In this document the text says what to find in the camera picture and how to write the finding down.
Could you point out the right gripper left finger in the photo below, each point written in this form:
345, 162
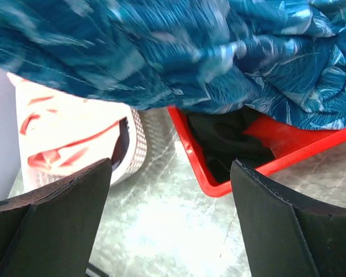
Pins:
50, 231

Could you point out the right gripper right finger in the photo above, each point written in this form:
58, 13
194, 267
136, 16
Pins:
287, 233

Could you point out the blue leaf-print shorts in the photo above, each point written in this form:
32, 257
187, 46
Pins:
285, 59

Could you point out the red plastic tray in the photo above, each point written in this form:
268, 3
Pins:
288, 144

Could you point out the pink cloth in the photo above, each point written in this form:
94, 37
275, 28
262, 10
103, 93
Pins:
61, 133

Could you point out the white perforated basket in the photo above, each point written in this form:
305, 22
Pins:
134, 159

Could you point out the dark grey cloth in basket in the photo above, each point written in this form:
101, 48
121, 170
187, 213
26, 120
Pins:
121, 145

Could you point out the black garment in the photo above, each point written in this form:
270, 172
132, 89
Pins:
223, 140

